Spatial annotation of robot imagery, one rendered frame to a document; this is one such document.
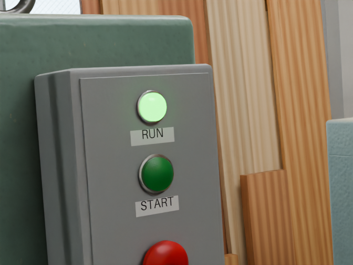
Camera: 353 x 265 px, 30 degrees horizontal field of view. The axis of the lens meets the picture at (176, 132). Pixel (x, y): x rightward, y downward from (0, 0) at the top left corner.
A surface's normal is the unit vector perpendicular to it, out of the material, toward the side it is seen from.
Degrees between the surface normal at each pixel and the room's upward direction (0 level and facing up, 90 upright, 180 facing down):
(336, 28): 90
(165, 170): 89
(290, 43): 87
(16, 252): 90
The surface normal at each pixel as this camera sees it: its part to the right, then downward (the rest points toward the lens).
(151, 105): 0.47, 0.00
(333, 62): -0.84, 0.08
